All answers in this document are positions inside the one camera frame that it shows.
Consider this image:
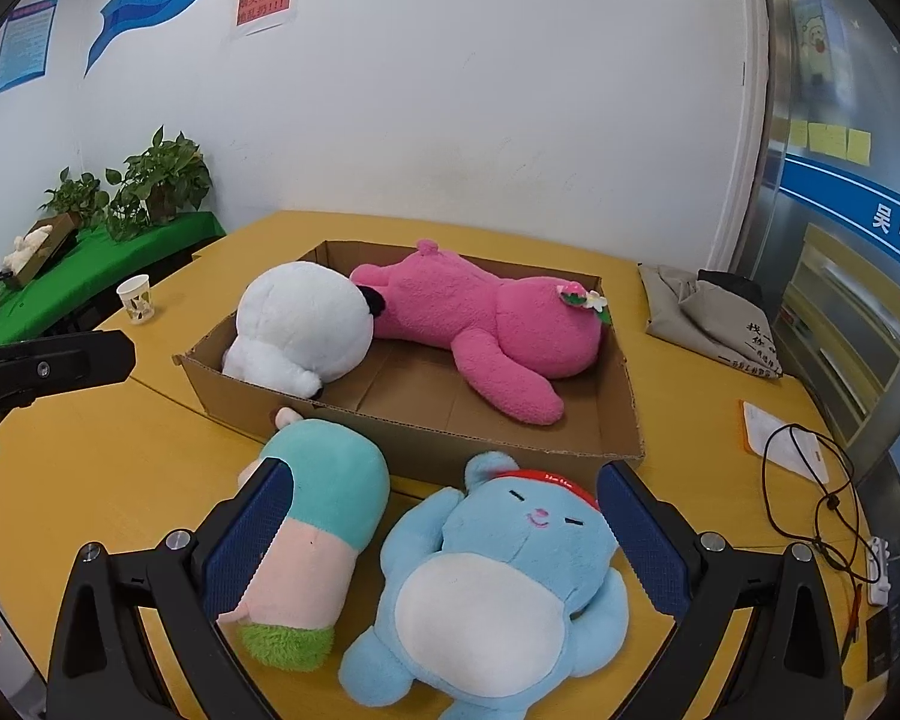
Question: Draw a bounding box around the white panda plush toy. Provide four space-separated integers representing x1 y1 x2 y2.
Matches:
222 260 386 400

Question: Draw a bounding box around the tissue box on green table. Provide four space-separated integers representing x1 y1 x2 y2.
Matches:
1 213 77 288

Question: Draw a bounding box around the white power strip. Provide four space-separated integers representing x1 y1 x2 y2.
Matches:
866 536 891 608

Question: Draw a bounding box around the green covered side table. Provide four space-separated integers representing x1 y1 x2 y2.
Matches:
0 211 226 346

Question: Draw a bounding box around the white paper cup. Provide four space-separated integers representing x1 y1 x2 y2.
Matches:
116 273 155 325

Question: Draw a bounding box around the teal pink pig plush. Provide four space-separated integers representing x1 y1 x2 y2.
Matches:
217 406 390 671

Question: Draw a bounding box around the green potted plant left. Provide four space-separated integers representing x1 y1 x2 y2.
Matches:
41 167 110 229

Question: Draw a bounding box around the green potted plant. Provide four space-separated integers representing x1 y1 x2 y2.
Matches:
103 127 212 241
41 167 110 229

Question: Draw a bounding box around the white paper sheet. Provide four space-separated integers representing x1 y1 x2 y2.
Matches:
741 401 829 484

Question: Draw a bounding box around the blue bear plush toy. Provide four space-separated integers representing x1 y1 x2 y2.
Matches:
338 452 629 718

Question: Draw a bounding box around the green potted plant right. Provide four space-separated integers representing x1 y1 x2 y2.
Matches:
103 127 212 241

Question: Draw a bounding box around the grey cloth bag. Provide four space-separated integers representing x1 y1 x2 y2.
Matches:
637 263 784 379

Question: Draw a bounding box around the brown cardboard box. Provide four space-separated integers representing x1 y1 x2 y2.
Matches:
176 239 644 489

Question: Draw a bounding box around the pink bear plush toy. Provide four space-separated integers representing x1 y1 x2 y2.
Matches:
351 239 611 426

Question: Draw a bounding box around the red notice sign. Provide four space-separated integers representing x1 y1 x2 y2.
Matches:
235 0 292 28

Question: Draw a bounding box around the black cable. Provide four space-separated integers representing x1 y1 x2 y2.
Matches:
760 422 883 587

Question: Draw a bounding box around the blue framed wall poster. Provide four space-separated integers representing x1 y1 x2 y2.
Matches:
0 0 58 94

